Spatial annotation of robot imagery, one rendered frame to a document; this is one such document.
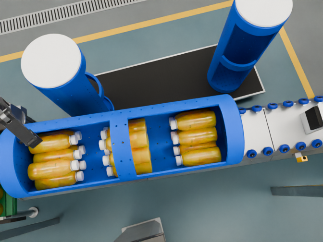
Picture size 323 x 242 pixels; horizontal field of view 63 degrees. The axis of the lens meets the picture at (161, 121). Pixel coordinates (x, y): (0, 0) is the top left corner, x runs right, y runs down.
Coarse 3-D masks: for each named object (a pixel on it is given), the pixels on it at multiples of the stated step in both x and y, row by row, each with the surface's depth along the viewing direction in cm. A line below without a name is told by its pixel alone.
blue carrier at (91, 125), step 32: (224, 96) 102; (32, 128) 97; (64, 128) 96; (96, 128) 116; (128, 128) 95; (160, 128) 120; (224, 128) 115; (0, 160) 91; (32, 160) 116; (96, 160) 118; (128, 160) 93; (160, 160) 116; (224, 160) 111; (32, 192) 98
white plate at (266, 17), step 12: (240, 0) 130; (252, 0) 130; (264, 0) 130; (276, 0) 130; (288, 0) 130; (240, 12) 128; (252, 12) 128; (264, 12) 128; (276, 12) 128; (288, 12) 128; (264, 24) 126; (276, 24) 127
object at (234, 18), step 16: (240, 16) 129; (224, 32) 152; (240, 32) 178; (256, 32) 131; (272, 32) 132; (224, 48) 160; (240, 48) 194; (256, 48) 178; (224, 64) 172; (240, 64) 167; (208, 80) 212; (224, 80) 213; (240, 80) 213
